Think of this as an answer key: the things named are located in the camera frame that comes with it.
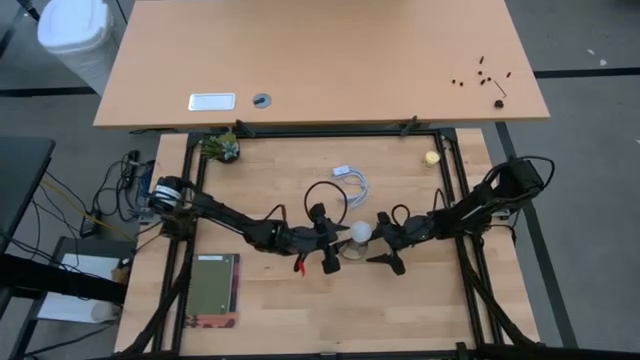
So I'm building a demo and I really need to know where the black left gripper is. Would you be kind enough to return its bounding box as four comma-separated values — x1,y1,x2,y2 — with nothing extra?
277,202,354,275

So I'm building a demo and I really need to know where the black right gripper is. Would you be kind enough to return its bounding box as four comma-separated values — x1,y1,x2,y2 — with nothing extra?
366,211,442,276

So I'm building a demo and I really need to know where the white lightbulb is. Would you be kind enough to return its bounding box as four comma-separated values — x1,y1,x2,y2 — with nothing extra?
349,220,374,244

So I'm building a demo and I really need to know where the brushed metal lamp socket base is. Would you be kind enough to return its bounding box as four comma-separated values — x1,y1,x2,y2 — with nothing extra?
338,238,372,262

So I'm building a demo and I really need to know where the green notebook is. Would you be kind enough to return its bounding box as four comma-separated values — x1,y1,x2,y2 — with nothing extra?
185,253,236,316
182,253,242,330

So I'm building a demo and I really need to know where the potted succulent plant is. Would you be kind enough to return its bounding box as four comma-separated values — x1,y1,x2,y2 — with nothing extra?
200,131,242,165

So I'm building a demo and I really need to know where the white rectangular desk plate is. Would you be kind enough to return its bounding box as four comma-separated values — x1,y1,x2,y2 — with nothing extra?
187,92,237,112

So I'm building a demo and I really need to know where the beige wooden desk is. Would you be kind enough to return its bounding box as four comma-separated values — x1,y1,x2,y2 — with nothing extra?
93,0,551,131

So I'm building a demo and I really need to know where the black power adapter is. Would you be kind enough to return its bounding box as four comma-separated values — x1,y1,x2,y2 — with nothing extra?
79,209,104,239

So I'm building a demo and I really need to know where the black cart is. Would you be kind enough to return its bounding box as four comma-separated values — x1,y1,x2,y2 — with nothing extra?
0,236,134,360

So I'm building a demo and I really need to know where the black side desk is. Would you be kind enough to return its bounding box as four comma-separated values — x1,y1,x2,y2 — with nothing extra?
0,136,57,254

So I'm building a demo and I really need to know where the white trash bin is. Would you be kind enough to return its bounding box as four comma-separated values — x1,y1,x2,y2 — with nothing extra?
37,0,122,97

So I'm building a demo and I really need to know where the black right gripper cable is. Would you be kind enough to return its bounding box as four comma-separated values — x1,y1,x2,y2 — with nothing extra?
390,203,413,228

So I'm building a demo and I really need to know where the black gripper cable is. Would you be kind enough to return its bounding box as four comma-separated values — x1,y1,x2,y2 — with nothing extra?
302,180,350,227
390,203,413,228

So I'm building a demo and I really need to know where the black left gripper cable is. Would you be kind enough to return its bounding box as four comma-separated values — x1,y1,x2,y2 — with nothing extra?
302,180,350,227

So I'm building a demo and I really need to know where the white power cord with switch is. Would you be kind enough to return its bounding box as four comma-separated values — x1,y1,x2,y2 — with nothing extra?
330,164,372,210

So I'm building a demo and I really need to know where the black aluminium table frame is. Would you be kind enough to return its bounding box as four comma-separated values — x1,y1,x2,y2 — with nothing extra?
112,127,546,360

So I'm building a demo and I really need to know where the black floor cable bundle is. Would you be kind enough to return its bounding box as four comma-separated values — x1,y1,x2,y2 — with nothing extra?
92,149,156,224

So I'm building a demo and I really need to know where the yellow floor cable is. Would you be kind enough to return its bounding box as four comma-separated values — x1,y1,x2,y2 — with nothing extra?
40,178,137,245

